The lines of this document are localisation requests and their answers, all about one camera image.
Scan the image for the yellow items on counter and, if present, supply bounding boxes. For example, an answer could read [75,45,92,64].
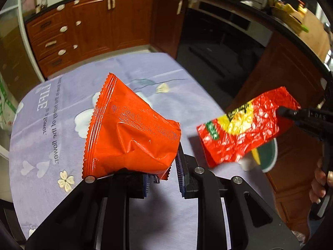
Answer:
[271,0,311,35]

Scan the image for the person's right hand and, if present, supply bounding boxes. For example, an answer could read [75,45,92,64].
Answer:
[309,158,333,204]

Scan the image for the wooden kitchen cabinets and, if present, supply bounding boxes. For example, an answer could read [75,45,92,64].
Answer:
[25,0,188,77]

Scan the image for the green white rice bag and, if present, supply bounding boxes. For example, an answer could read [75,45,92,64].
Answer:
[0,76,18,131]

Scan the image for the small white paper scrap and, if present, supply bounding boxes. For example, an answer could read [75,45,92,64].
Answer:
[156,82,170,94]

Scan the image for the teal trash bin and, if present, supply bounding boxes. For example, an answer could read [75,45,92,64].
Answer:
[251,138,278,173]

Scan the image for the black built-in oven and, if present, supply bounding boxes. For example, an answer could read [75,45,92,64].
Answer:
[176,2,273,110]

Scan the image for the small orange-red snack packet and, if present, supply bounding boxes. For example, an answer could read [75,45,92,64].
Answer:
[82,73,181,180]

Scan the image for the large red crinkled snack bag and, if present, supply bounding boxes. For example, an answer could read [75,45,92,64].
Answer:
[196,87,301,168]

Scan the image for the lavender floral tablecloth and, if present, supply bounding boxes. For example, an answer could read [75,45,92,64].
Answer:
[8,52,277,250]

